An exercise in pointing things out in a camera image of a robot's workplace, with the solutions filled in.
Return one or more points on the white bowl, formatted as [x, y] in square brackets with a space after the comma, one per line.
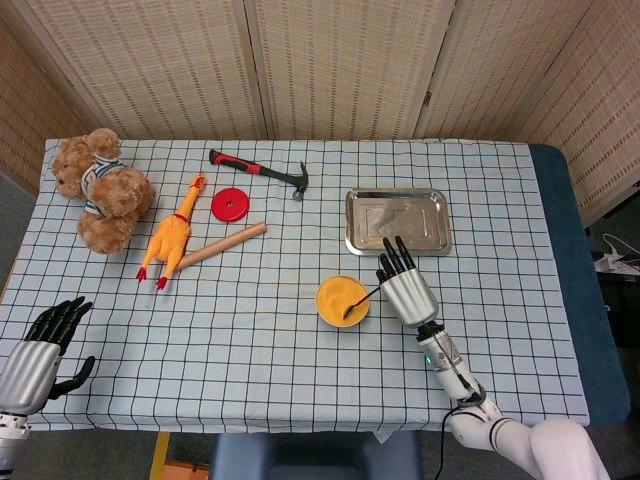
[367, 320]

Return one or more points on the black spoon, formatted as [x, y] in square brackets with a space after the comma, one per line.
[350, 311]

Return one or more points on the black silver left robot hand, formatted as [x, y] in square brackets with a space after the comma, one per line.
[27, 375]

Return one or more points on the blue padded table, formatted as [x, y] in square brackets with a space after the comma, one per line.
[565, 220]

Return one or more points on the stainless steel tray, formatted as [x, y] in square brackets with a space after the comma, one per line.
[365, 220]

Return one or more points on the orange box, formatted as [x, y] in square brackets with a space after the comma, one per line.
[186, 472]

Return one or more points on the brown teddy bear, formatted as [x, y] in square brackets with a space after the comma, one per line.
[112, 197]

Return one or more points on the light blue checkered tablecloth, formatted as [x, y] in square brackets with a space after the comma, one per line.
[250, 360]

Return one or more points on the beige folding screen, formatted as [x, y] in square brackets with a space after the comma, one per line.
[340, 65]

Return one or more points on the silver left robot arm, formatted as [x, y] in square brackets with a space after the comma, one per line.
[12, 442]

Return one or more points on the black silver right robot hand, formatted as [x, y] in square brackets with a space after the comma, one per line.
[412, 300]

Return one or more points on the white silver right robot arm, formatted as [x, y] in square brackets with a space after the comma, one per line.
[455, 370]

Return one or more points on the blue chair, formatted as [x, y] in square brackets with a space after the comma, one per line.
[315, 457]

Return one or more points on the yellow rubber chicken toy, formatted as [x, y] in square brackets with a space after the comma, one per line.
[172, 237]

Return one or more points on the orange powder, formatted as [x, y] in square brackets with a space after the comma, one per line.
[335, 297]

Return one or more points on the red round disc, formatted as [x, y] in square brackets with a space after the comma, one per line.
[222, 210]

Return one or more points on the red black claw hammer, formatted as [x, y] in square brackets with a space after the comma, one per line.
[240, 164]

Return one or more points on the wooden rolling stick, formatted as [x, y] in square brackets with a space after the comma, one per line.
[230, 242]

